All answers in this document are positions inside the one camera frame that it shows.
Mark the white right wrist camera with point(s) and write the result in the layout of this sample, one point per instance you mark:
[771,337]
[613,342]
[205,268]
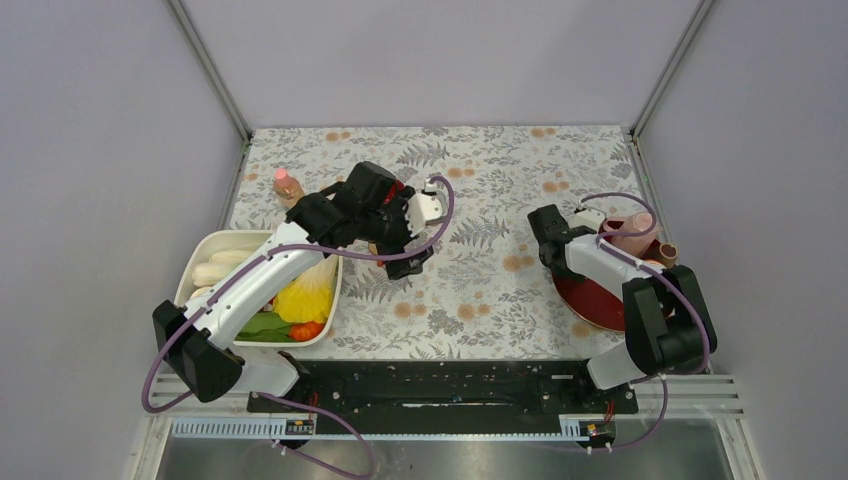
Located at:
[588,217]

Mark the pink textured mug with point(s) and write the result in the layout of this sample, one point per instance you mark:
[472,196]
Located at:
[634,234]

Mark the white rectangular vegetable tray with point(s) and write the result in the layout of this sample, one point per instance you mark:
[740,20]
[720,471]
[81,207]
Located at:
[249,240]

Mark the floral fern tablecloth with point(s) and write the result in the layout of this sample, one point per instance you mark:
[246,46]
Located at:
[484,293]

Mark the yellow toy cabbage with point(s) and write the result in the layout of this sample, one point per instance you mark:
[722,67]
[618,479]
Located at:
[310,297]

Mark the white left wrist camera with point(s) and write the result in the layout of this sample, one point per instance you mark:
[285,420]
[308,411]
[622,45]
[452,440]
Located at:
[425,208]

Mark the red enamel mug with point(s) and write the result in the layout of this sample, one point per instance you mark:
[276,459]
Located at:
[393,191]

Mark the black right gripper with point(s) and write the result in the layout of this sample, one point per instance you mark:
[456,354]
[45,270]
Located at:
[560,270]

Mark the round red plate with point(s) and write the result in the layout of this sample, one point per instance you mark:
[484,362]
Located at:
[594,291]

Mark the green toy leaf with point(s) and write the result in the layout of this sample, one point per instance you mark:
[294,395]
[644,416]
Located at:
[265,327]

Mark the pink capped sauce bottle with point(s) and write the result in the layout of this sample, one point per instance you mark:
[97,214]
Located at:
[287,188]

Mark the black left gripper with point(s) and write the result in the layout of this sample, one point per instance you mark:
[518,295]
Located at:
[398,207]

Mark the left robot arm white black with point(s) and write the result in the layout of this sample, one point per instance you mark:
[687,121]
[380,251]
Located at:
[368,216]

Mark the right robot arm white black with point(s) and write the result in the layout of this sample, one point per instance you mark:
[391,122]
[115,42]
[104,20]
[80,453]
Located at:
[666,323]

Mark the red toy tomato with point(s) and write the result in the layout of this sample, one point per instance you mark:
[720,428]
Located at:
[304,332]

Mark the white green toy bok choy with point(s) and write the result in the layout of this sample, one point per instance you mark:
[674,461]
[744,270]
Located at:
[218,266]

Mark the white toy radish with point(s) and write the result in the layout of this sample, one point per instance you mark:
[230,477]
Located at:
[199,292]

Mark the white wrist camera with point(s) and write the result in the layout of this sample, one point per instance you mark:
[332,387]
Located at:
[588,217]
[425,208]

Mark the brown glazed ceramic mug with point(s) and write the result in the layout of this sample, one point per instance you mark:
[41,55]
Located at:
[667,254]

